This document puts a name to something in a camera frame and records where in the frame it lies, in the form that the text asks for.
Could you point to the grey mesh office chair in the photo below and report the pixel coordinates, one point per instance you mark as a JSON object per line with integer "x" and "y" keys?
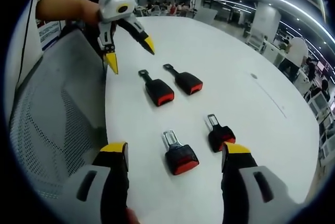
{"x": 57, "y": 109}

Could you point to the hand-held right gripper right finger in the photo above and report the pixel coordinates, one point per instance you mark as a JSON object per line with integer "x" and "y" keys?
{"x": 235, "y": 182}

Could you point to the blue white printed card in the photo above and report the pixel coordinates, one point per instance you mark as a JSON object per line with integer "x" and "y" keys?
{"x": 49, "y": 34}

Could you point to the person's left forearm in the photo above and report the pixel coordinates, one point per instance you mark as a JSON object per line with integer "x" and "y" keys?
{"x": 65, "y": 8}

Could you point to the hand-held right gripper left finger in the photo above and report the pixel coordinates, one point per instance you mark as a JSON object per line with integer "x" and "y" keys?
{"x": 115, "y": 182}

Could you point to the person's body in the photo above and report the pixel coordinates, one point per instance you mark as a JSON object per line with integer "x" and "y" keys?
{"x": 17, "y": 51}

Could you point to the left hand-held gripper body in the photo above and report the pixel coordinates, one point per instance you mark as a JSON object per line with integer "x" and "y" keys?
{"x": 115, "y": 2}

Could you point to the black seat belt buckle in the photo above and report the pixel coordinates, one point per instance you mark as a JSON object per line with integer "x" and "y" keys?
{"x": 188, "y": 82}
{"x": 159, "y": 91}

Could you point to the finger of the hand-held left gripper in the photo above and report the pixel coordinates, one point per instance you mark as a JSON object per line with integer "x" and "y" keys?
{"x": 107, "y": 42}
{"x": 138, "y": 31}

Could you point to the metal seat belt tongue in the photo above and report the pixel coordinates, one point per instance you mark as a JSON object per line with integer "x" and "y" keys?
{"x": 181, "y": 158}
{"x": 220, "y": 135}

